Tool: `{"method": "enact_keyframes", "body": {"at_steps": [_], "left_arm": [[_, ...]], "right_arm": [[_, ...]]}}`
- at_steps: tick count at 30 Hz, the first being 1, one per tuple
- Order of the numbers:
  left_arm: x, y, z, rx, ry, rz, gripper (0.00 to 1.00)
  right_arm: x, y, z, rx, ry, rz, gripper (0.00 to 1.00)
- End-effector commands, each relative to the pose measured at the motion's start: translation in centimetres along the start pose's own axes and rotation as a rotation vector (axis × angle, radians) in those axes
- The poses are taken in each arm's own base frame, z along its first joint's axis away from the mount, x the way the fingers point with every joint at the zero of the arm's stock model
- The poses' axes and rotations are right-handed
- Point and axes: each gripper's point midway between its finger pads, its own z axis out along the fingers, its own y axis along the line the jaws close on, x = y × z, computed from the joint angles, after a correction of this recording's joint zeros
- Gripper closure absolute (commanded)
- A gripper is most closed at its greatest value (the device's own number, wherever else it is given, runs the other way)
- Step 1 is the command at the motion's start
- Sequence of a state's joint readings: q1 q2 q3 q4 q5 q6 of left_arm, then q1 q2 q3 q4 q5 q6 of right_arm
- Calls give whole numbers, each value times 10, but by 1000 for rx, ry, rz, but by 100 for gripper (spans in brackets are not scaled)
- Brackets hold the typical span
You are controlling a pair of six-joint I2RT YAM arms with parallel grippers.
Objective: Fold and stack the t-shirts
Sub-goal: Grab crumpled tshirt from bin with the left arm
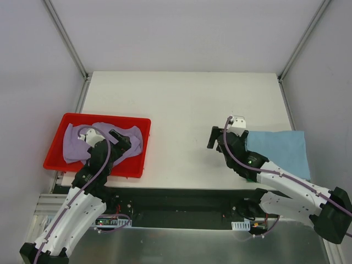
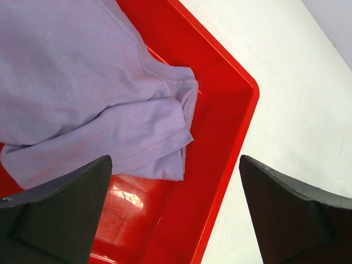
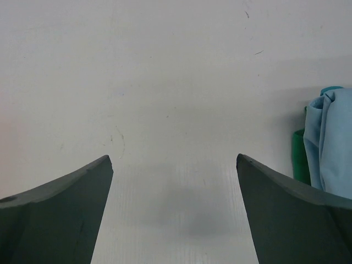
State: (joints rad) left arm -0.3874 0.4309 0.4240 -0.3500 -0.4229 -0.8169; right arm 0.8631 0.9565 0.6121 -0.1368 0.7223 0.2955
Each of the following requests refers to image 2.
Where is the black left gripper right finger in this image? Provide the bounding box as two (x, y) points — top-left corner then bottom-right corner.
(239, 155), (351, 263)

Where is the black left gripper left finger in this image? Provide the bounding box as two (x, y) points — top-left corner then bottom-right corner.
(1, 155), (112, 263)

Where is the red plastic tray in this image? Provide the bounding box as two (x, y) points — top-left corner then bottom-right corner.
(1, 1), (259, 263)

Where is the lilac t shirt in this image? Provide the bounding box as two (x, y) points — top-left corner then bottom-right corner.
(1, 1), (198, 189)

